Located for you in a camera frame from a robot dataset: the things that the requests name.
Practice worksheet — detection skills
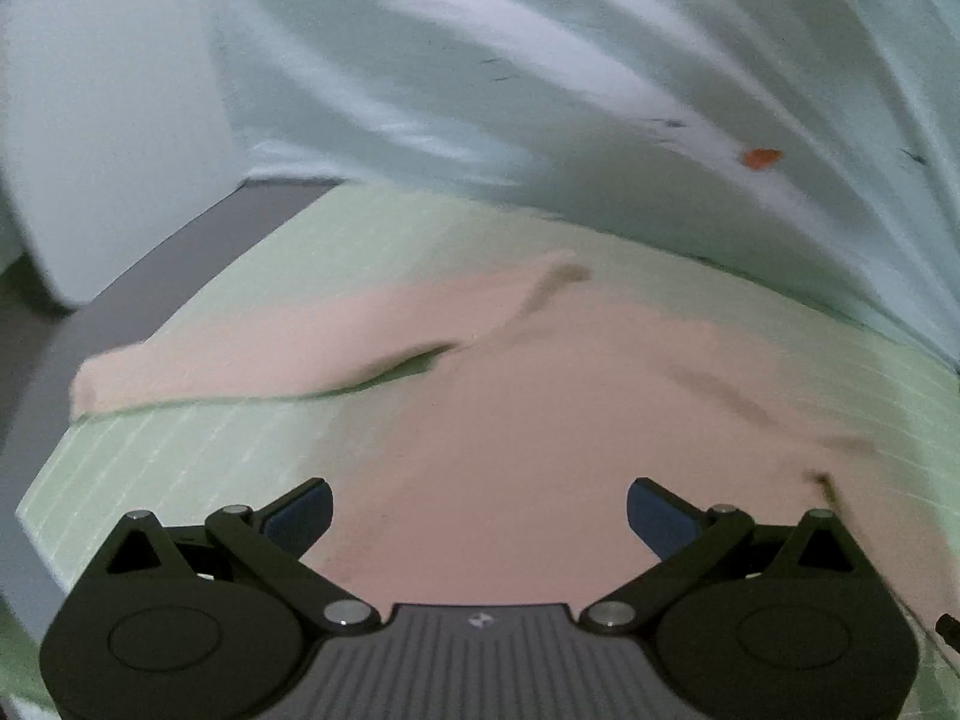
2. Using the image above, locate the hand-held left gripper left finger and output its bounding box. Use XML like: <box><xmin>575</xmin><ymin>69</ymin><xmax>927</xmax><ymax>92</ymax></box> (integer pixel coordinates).
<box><xmin>101</xmin><ymin>476</ymin><xmax>383</xmax><ymax>632</ymax></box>

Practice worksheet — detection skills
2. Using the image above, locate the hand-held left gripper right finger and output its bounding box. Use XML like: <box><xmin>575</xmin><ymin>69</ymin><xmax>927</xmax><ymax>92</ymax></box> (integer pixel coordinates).
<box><xmin>581</xmin><ymin>476</ymin><xmax>863</xmax><ymax>635</ymax></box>

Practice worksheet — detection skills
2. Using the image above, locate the beige garment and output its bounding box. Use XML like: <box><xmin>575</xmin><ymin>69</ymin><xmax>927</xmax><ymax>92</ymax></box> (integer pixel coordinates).
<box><xmin>69</xmin><ymin>251</ymin><xmax>942</xmax><ymax>620</ymax></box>

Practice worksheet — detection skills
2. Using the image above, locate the carrot print pale sheet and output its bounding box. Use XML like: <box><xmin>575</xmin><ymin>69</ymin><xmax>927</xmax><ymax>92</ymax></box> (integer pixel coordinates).
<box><xmin>191</xmin><ymin>0</ymin><xmax>960</xmax><ymax>380</ymax></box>

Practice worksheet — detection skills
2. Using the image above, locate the grey bed frame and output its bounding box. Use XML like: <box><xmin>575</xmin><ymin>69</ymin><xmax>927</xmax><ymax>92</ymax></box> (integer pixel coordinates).
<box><xmin>0</xmin><ymin>180</ymin><xmax>335</xmax><ymax>616</ymax></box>

